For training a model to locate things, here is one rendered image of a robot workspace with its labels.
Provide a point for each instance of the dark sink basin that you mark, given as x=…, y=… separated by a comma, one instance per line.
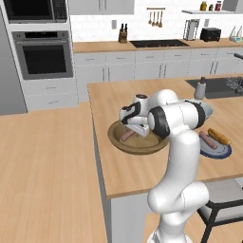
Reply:
x=215, y=86

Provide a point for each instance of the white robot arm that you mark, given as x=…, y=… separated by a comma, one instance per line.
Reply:
x=182, y=164

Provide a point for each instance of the steel wall oven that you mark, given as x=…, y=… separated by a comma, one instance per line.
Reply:
x=42, y=57

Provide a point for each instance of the black microwave oven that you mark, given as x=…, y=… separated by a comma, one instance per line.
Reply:
x=30, y=9

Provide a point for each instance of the grey fridge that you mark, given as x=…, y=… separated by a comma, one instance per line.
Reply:
x=9, y=69

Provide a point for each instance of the grey corner wall cupboard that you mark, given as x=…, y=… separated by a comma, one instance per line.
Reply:
x=232, y=5

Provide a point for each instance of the yellow jar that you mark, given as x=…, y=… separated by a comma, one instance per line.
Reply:
x=203, y=6

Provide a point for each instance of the blue-rimmed plate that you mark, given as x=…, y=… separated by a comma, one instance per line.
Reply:
x=218, y=152

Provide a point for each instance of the dark tap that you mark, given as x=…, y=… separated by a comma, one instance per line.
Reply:
x=239, y=56

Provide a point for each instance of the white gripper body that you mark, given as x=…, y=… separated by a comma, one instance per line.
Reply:
x=141, y=129

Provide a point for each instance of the wooden knife block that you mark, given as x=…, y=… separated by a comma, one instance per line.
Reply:
x=123, y=36

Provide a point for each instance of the grey stool with black legs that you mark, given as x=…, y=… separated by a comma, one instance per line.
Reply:
x=223, y=196

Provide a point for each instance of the white wall shelf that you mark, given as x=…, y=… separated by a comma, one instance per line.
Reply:
x=207, y=12

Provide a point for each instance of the grey wall socket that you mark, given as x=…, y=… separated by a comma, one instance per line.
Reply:
x=206, y=22
x=114, y=24

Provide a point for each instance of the white dish stand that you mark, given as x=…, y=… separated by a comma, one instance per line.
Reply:
x=235, y=36

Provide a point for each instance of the golden brown bun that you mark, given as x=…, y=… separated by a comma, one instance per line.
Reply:
x=219, y=136

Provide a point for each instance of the rail with hanging tools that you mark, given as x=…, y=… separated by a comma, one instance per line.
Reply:
x=155, y=17

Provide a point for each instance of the black toaster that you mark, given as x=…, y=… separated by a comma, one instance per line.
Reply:
x=210, y=34

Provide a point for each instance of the grey soap dispenser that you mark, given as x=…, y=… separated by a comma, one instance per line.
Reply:
x=200, y=89

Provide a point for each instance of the pink sausage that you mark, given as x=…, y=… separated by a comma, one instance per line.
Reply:
x=208, y=141
x=127, y=136

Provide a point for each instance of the grey base cupboards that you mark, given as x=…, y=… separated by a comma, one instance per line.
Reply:
x=142, y=66

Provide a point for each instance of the grey wall cupboards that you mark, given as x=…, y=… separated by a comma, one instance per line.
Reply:
x=101, y=6

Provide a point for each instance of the black hob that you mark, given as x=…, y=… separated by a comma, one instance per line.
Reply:
x=158, y=43

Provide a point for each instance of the red jar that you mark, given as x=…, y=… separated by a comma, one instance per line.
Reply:
x=218, y=5

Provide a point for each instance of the grey drawers under oven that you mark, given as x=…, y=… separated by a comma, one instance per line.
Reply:
x=50, y=93

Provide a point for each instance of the brown wooden bowl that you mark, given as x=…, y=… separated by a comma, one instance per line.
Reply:
x=142, y=146

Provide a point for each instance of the small brown jar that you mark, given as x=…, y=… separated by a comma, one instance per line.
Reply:
x=211, y=7

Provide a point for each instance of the grey island cabinet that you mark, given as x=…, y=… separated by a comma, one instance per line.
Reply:
x=126, y=218

